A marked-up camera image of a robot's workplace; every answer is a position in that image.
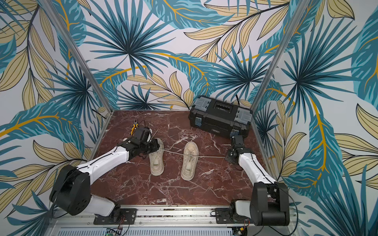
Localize beige sneaker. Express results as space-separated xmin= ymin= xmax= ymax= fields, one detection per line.
xmin=149 ymin=138 xmax=164 ymax=176
xmin=181 ymin=142 xmax=199 ymax=181

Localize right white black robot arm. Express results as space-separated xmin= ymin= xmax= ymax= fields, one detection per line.
xmin=225 ymin=135 xmax=290 ymax=226

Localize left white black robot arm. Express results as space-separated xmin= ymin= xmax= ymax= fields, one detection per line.
xmin=49 ymin=127 xmax=163 ymax=221

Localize black grey toolbox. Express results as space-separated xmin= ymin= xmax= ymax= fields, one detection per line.
xmin=189 ymin=96 xmax=253 ymax=139

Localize yellow handled pliers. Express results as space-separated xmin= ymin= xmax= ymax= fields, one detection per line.
xmin=131 ymin=119 xmax=139 ymax=135

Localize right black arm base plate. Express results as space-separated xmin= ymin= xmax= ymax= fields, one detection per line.
xmin=214 ymin=208 xmax=251 ymax=225

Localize aluminium front rail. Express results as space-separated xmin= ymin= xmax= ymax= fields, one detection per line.
xmin=45 ymin=205 xmax=304 ymax=236

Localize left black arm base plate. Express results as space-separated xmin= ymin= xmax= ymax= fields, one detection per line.
xmin=94 ymin=208 xmax=137 ymax=225

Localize right aluminium corner post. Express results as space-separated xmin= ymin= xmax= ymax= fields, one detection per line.
xmin=250 ymin=0 xmax=311 ymax=110

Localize aluminium corner post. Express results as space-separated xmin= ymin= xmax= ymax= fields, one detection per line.
xmin=250 ymin=0 xmax=311 ymax=110
xmin=39 ymin=0 xmax=113 ymax=113

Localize left aluminium corner post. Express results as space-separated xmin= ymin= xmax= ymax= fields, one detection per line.
xmin=39 ymin=0 xmax=113 ymax=113

